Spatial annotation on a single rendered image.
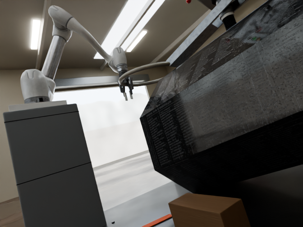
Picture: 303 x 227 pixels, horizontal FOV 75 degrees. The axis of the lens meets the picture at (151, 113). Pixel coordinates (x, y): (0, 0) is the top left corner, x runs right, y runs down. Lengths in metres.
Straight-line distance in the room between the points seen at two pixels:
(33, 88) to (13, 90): 6.36
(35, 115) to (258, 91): 1.15
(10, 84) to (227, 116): 7.55
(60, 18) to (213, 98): 1.37
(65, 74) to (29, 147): 7.10
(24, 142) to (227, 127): 1.05
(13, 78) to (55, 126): 6.77
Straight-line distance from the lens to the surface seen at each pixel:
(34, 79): 1.55
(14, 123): 1.33
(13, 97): 7.80
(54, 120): 1.35
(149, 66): 1.32
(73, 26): 1.80
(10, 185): 7.35
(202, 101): 0.88
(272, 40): 0.76
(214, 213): 0.76
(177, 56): 1.35
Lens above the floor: 0.41
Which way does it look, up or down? 8 degrees up
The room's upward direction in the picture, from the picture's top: 17 degrees counter-clockwise
